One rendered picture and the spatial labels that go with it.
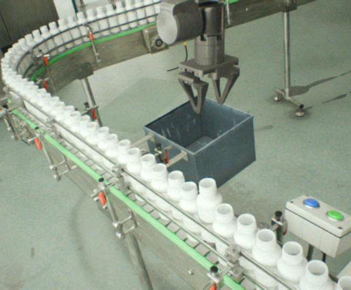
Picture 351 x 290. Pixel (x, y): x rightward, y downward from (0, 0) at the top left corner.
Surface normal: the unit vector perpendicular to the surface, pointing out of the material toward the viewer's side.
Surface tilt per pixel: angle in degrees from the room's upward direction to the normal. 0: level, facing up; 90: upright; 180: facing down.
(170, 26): 80
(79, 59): 90
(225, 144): 90
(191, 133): 90
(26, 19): 90
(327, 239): 70
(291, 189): 0
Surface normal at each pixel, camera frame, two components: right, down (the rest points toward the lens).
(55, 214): -0.17, -0.81
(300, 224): -0.76, 0.17
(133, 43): 0.37, 0.48
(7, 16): 0.64, 0.34
